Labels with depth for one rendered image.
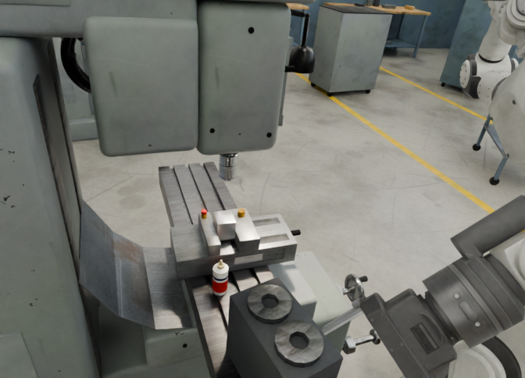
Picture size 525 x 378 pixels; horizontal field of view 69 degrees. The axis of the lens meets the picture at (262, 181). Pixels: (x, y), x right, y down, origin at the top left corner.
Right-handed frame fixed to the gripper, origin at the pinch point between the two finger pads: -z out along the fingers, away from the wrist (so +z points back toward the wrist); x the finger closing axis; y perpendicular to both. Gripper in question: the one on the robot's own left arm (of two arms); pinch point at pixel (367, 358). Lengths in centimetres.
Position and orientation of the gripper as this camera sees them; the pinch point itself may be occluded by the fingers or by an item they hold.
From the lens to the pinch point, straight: 54.6
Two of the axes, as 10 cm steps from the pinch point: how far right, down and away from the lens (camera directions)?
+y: -3.2, -1.3, -9.4
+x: -5.1, -8.1, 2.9
